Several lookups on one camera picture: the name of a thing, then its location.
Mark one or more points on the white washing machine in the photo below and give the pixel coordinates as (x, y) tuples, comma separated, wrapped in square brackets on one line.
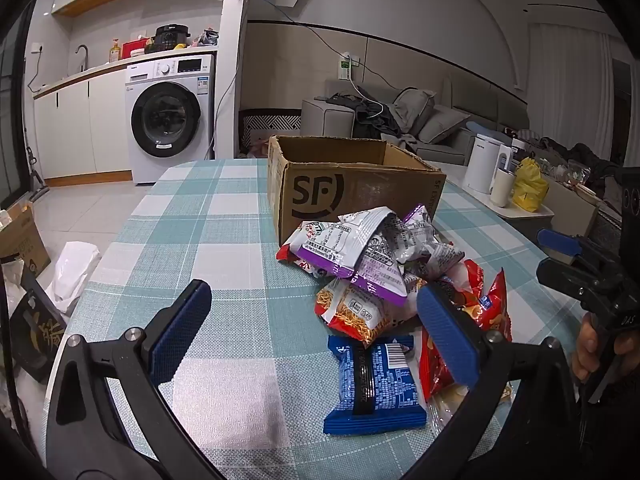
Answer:
[(167, 120)]

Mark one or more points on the dark clothes pile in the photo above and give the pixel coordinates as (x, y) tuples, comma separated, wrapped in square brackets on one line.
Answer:
[(370, 117)]

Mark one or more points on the black pressure cooker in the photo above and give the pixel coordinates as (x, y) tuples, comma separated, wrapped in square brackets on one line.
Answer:
[(172, 37)]

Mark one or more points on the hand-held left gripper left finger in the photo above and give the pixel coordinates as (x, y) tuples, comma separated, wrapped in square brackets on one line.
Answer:
[(180, 332)]

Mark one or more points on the grey white snack packet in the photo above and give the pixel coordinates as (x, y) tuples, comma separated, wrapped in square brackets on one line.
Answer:
[(445, 257)]

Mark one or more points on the yellow oil bottle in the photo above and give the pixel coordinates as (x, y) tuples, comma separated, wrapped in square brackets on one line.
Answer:
[(115, 52)]

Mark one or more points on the cream snack packet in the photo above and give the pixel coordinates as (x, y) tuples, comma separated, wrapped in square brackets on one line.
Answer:
[(447, 405)]

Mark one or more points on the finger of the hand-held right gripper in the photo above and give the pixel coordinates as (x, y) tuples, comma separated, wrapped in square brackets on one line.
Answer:
[(570, 275), (560, 242)]

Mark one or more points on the white curtain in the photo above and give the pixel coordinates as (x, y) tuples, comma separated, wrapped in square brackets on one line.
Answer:
[(570, 90)]

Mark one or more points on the yellow plastic bag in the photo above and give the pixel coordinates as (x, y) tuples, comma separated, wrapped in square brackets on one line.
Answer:
[(530, 187)]

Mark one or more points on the orange noodle snack packet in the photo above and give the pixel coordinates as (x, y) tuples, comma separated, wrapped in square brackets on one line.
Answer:
[(350, 315)]

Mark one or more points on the red snack packet blue logo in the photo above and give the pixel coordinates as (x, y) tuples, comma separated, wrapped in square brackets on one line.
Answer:
[(495, 310)]

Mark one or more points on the black box gold print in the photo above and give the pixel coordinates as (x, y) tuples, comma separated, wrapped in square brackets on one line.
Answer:
[(35, 330)]

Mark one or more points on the white cup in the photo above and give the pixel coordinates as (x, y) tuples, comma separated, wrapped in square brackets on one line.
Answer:
[(501, 190)]

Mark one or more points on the striped basket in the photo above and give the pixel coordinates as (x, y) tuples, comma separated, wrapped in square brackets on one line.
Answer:
[(270, 125)]

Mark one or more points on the cardboard box with flaps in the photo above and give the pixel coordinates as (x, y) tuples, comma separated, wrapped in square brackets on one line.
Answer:
[(22, 245)]

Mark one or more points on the person's right hand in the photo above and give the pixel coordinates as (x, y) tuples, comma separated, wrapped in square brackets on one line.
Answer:
[(586, 352)]

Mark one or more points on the red box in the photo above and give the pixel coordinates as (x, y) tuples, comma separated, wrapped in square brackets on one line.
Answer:
[(134, 49)]

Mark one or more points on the white power strip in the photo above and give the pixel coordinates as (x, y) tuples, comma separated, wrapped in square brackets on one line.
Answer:
[(346, 66)]

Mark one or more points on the dark snack bag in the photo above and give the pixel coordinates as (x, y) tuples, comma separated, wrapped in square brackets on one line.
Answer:
[(207, 38)]

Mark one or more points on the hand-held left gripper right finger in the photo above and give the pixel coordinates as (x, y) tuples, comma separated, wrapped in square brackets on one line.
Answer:
[(447, 342)]

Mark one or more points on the grey sofa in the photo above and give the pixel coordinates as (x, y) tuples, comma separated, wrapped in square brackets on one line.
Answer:
[(325, 120)]

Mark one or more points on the sink faucet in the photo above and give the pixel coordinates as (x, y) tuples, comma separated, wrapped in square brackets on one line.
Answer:
[(82, 52)]

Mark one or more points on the dark glass door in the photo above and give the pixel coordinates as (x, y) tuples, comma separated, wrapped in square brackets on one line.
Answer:
[(12, 125)]

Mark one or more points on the white electric kettle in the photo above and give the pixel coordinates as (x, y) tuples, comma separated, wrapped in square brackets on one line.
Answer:
[(480, 165)]

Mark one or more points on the brown cardboard box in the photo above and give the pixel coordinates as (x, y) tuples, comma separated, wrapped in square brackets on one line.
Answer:
[(370, 195)]

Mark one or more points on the white plastic bag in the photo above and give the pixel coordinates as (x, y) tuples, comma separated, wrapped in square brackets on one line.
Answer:
[(75, 275)]

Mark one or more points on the mop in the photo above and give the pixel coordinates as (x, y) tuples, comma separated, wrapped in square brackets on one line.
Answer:
[(36, 180)]

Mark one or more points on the grey coffee table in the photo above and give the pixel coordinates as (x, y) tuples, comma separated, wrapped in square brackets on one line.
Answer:
[(565, 205)]

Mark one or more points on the purple white snack packet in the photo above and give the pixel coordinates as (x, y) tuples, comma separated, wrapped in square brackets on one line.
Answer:
[(417, 232), (380, 275), (340, 240)]

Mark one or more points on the pink cloth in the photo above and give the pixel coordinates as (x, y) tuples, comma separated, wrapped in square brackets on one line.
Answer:
[(260, 147)]

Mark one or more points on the white base cabinet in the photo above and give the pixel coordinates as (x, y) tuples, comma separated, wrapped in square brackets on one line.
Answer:
[(80, 125)]

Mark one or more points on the grey pillow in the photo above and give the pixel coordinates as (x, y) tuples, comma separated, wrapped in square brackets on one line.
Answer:
[(442, 125)]

